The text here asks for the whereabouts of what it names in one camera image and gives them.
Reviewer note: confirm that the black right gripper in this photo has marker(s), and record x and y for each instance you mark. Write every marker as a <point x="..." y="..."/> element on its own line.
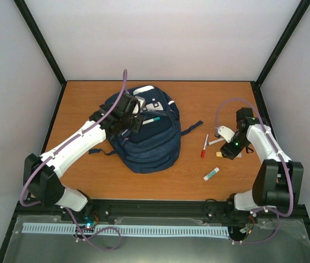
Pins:
<point x="231" y="152"/>

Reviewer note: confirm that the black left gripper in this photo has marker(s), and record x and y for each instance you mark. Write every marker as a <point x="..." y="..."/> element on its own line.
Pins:
<point x="136" y="128"/>

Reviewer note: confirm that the green capped white marker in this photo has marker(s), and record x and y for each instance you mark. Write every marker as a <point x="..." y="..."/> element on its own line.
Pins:
<point x="151" y="120"/>

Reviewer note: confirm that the purple capped white marker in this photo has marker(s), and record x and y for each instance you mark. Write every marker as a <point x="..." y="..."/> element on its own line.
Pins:
<point x="216" y="141"/>

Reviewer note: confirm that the red capped white marker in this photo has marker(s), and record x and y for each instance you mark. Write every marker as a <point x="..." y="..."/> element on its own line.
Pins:
<point x="204" y="146"/>

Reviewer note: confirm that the navy blue student backpack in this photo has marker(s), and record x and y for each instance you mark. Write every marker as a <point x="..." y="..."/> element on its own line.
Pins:
<point x="157" y="145"/>

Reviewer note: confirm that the green white glue stick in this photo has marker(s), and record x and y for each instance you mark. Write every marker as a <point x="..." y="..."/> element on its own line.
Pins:
<point x="211" y="174"/>

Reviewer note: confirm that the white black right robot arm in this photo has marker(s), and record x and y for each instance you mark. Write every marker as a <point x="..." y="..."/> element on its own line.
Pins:
<point x="278" y="182"/>

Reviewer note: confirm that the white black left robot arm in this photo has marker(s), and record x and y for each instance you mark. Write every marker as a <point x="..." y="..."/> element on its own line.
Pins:
<point x="42" y="173"/>

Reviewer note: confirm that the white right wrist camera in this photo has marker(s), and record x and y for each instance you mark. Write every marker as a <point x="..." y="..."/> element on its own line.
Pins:
<point x="224" y="132"/>

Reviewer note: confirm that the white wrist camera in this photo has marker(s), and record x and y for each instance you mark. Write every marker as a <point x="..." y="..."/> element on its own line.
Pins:
<point x="141" y="102"/>
<point x="224" y="132"/>

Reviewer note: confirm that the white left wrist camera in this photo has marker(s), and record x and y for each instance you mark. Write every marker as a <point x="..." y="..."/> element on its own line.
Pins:
<point x="141" y="102"/>

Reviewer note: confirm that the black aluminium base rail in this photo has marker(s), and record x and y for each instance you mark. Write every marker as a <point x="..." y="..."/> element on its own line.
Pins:
<point x="212" y="212"/>

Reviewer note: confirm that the metal front base plate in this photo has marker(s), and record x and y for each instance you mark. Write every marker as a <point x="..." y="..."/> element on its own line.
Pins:
<point x="271" y="240"/>

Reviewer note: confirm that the light blue slotted cable duct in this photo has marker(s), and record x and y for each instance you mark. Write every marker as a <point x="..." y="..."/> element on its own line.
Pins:
<point x="128" y="230"/>

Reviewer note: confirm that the black left frame post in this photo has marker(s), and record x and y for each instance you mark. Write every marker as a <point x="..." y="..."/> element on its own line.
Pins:
<point x="39" y="38"/>

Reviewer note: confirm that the black frame post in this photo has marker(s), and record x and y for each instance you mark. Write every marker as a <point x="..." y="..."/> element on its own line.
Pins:
<point x="283" y="40"/>
<point x="39" y="38"/>

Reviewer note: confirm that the black right frame post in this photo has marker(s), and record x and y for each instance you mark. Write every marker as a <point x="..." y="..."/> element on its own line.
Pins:
<point x="283" y="40"/>

